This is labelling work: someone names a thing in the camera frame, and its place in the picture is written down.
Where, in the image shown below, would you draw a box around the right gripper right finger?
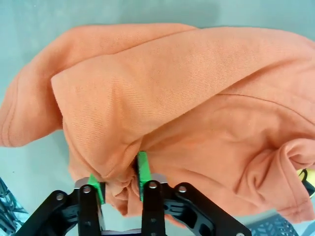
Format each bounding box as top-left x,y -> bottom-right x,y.
132,151 -> 252,236

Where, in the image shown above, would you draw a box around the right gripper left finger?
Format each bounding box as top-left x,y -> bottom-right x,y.
14,173 -> 107,236

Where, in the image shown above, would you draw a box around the orange garment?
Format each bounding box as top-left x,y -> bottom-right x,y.
0,22 -> 315,223

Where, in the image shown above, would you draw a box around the yellow black tag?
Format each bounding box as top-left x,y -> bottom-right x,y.
296,168 -> 315,197

